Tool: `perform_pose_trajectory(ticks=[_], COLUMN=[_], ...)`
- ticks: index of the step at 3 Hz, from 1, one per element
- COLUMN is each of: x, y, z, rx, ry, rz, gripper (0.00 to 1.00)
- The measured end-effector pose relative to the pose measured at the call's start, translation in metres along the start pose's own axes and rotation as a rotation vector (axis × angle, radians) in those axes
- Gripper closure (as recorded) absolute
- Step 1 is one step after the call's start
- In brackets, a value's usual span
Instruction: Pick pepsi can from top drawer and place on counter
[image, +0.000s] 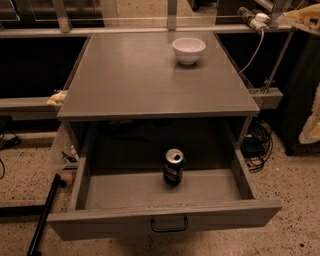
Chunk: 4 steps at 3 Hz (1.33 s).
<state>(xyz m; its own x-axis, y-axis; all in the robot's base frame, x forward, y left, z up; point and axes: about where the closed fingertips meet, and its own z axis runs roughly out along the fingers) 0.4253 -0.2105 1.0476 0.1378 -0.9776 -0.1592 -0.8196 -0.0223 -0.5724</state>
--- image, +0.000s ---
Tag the black drawer handle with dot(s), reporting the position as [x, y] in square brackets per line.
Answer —
[169, 225]

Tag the dark blue pepsi can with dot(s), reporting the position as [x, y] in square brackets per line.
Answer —
[173, 166]

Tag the open grey top drawer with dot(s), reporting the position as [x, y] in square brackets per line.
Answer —
[119, 186]

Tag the grey cabinet counter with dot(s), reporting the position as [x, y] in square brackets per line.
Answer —
[126, 80]

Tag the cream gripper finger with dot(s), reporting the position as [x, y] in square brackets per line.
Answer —
[307, 18]

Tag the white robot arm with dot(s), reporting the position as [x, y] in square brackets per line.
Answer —
[311, 130]

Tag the white ceramic bowl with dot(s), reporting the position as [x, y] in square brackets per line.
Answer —
[188, 50]

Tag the yellow crumpled cloth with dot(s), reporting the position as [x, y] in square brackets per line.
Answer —
[57, 99]

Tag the black pole on floor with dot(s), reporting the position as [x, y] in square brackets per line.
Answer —
[33, 247]

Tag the white power strip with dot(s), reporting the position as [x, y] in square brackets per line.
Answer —
[257, 22]

